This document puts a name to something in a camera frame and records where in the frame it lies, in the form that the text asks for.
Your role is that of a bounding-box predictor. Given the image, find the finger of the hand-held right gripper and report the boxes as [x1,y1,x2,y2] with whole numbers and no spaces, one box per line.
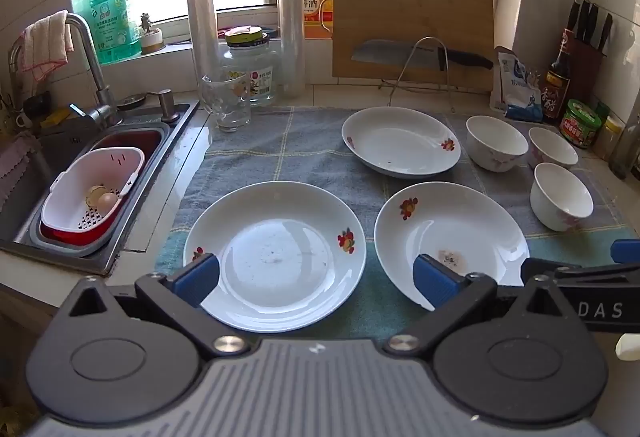
[611,239,640,264]
[520,258,640,290]

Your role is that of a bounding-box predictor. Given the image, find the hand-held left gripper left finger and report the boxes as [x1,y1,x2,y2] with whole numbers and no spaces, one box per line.
[62,253,251,359]

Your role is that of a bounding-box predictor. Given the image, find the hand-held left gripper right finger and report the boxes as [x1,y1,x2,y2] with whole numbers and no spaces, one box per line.
[382,253,568,359]

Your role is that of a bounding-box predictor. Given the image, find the white fruit-print plate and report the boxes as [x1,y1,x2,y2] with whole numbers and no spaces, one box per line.
[182,181,368,332]
[341,107,462,179]
[374,182,531,311]

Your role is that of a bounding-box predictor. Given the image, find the white ceramic bowl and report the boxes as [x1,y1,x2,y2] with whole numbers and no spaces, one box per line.
[466,116,529,173]
[528,127,579,169]
[530,162,595,232]

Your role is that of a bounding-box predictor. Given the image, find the person's right hand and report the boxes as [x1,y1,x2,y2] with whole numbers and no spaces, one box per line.
[616,333,640,361]

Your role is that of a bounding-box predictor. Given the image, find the clear glass bottle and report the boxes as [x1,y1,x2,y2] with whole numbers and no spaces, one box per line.
[609,117,640,180]

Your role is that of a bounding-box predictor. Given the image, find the small yellow jar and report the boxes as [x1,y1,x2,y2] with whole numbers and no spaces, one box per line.
[595,114,626,160]

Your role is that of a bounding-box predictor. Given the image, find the green-lidded sauce jar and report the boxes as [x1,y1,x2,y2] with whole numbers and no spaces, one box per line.
[559,100,602,149]

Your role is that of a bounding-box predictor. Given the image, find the red collapsible basin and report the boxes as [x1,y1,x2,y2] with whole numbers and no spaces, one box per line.
[39,127,171,258]

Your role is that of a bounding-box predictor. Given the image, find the white colander basket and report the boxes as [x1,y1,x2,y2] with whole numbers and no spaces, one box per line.
[41,147,146,243]

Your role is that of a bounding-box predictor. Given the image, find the grey checked dish towel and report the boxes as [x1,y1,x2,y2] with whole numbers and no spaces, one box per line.
[155,106,626,343]

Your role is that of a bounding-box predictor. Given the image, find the clear glass cup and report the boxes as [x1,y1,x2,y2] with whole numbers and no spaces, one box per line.
[201,73,252,134]

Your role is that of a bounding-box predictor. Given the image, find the metal soap pump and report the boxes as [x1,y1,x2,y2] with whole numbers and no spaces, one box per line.
[159,88,181,123]

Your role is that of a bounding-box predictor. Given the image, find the dark soy sauce bottle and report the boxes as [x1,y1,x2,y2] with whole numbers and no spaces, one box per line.
[542,28,573,125]

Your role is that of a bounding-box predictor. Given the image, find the white and blue bag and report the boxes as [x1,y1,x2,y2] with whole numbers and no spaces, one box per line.
[489,46,545,123]

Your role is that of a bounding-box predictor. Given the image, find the steel sink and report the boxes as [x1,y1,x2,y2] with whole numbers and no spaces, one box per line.
[0,97,201,275]

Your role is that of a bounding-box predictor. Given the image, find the metal sink strainer lid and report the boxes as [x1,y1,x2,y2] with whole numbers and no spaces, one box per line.
[116,92,161,111]

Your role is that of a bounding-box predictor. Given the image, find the knife block with knives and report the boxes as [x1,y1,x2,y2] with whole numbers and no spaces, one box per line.
[565,0,615,110]

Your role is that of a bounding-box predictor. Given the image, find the glass jar with green lid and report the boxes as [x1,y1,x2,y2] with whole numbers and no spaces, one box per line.
[220,24,278,107]

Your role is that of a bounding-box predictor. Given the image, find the small plant ornament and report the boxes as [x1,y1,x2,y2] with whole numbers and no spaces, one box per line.
[139,12,167,55]

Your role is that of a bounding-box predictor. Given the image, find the short plastic wrap roll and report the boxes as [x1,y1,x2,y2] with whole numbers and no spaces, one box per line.
[186,0,221,83]

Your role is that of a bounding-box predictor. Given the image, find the metal faucet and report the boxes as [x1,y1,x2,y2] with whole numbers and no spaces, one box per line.
[9,12,123,128]

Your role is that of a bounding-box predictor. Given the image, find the green dish soap bottle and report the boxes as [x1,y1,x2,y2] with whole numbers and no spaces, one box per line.
[89,0,142,65]

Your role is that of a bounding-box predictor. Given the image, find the tall plastic wrap roll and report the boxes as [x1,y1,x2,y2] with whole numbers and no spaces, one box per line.
[276,0,307,99]

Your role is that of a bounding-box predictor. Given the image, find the white cloth with pink trim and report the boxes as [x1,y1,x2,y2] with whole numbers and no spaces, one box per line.
[20,10,75,80]

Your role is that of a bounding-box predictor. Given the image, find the wooden cutting board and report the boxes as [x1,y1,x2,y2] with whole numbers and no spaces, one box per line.
[332,0,496,93]

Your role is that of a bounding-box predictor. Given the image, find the metal wire rack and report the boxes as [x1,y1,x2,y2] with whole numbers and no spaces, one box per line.
[380,36,458,115]

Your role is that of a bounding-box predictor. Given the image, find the black-handled cleaver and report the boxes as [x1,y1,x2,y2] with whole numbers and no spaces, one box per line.
[352,40,495,72]

